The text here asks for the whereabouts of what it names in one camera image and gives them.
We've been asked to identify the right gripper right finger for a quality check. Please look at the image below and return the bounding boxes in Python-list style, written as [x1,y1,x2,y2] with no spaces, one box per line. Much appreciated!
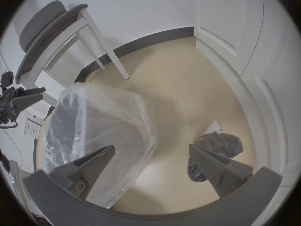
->
[189,144,254,198]

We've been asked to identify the white printed wrapper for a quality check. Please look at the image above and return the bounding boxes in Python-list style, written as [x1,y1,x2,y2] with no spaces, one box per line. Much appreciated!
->
[203,120,223,136]

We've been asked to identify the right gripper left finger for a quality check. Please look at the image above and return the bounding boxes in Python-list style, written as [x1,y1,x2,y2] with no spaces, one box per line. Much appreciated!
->
[50,145,116,198]

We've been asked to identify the white trash bin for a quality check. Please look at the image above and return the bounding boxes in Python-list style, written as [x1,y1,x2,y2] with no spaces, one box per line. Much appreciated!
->
[43,87,153,207]

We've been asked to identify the black plastic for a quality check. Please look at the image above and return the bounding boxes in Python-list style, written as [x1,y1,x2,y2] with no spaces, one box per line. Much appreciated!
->
[187,131,243,183]

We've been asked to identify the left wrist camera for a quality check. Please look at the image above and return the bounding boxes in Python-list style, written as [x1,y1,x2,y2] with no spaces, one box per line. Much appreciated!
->
[1,71,15,88]

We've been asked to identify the clear plastic bag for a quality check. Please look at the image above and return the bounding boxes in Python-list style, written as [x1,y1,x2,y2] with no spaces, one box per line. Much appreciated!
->
[42,83,157,209]

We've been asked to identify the grey padded white chair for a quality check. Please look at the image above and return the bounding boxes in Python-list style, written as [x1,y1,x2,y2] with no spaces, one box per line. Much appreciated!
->
[15,0,131,106]

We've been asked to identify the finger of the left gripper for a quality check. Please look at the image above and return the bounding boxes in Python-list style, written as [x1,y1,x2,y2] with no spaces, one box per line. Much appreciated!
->
[11,93,44,118]
[15,87,46,96]

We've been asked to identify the white chest of drawers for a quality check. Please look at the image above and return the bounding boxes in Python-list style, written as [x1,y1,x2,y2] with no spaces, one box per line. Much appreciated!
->
[24,112,43,139]

